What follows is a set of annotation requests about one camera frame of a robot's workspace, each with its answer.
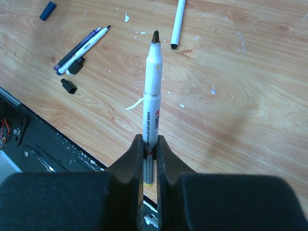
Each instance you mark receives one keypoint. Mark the blue pen cap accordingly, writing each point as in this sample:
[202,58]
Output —
[51,6]

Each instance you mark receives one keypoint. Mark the small black pen cap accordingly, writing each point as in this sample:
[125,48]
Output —
[68,86]

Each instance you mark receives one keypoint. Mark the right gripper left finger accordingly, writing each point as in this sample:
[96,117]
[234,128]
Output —
[109,200]

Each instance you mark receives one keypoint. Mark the white pen black tip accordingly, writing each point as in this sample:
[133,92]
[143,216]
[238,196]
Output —
[84,48]

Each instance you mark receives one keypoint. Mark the white marker yellow end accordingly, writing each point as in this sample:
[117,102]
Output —
[151,108]

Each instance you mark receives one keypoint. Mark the white pen black end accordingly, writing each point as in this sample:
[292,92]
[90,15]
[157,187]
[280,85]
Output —
[174,42]

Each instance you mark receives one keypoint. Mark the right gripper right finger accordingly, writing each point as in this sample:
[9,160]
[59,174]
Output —
[191,201]

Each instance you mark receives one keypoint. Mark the dark purple pen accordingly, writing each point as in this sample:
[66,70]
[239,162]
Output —
[76,48]

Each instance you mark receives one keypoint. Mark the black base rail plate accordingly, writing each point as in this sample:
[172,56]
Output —
[35,146]

